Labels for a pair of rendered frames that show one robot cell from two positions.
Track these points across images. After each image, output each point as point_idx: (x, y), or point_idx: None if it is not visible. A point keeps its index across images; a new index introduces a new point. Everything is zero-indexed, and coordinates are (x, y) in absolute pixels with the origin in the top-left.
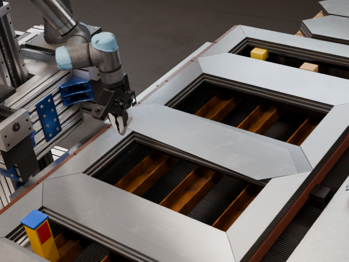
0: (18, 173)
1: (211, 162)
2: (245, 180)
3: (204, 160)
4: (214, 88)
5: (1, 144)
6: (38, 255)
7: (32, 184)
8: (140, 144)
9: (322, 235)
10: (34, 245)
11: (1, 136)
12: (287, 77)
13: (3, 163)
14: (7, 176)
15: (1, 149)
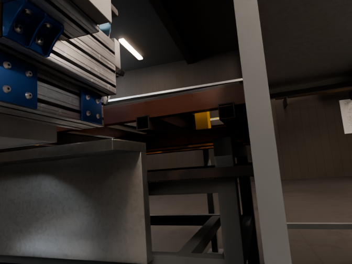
0: (102, 113)
1: (125, 127)
2: (138, 132)
3: (123, 127)
4: (4, 151)
5: (118, 58)
6: None
7: (146, 101)
8: (67, 143)
9: None
10: (207, 112)
11: (119, 50)
12: None
13: (115, 84)
14: (91, 119)
15: (117, 65)
